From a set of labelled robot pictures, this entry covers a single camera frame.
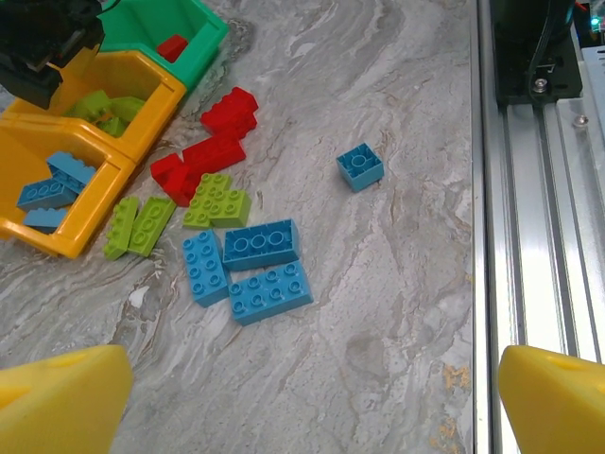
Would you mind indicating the small square green lego brick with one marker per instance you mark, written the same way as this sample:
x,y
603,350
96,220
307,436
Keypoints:
x,y
234,210

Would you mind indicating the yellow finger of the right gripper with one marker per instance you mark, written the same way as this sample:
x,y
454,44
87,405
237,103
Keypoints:
x,y
28,82

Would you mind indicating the black bracket with LED board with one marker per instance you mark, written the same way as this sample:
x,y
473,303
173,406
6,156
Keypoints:
x,y
596,22

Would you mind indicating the aluminium front frame rail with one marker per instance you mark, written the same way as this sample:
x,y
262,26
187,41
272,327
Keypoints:
x,y
534,213

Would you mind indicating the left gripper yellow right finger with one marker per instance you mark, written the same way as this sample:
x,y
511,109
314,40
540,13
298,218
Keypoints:
x,y
562,411

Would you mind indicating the small square blue lego brick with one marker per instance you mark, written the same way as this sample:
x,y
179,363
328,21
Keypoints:
x,y
360,165

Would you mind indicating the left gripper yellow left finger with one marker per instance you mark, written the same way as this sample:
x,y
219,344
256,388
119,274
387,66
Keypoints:
x,y
57,406

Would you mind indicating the small square red lego brick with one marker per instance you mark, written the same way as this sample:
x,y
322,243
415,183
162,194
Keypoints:
x,y
243,128

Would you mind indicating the orange plastic bin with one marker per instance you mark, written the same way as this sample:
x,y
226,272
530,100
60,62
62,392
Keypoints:
x,y
94,208
156,113

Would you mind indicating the green plastic bin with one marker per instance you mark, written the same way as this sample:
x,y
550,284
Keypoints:
x,y
203,42

